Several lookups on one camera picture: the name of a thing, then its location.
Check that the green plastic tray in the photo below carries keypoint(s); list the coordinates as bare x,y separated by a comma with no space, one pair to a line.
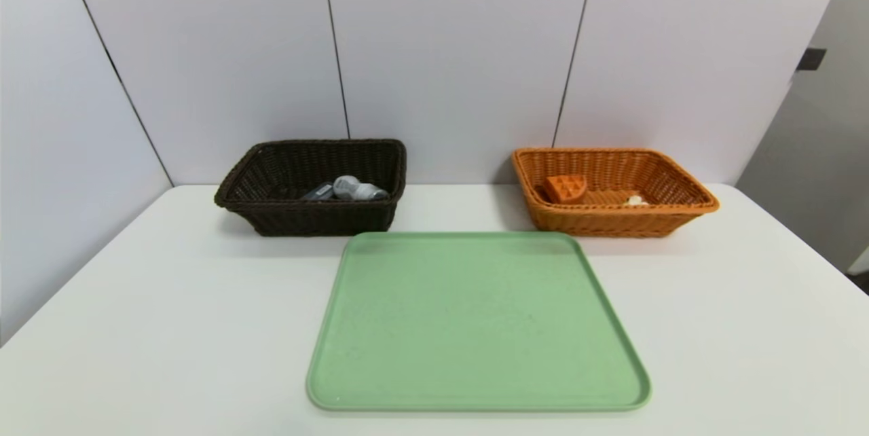
475,327

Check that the white translucent plastic bottle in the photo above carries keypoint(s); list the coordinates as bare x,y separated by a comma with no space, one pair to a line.
356,188

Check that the dark brown wicker basket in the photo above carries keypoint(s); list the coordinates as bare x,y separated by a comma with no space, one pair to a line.
312,219

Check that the orange wicker basket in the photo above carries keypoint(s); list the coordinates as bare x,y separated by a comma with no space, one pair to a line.
611,222

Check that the grey clear pencil lead case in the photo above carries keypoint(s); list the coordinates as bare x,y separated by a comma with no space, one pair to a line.
318,191

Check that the dark square wall fixture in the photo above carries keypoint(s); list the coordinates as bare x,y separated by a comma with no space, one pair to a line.
811,59

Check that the toy waffle with fruit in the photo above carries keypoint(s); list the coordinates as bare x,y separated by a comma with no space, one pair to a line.
567,188

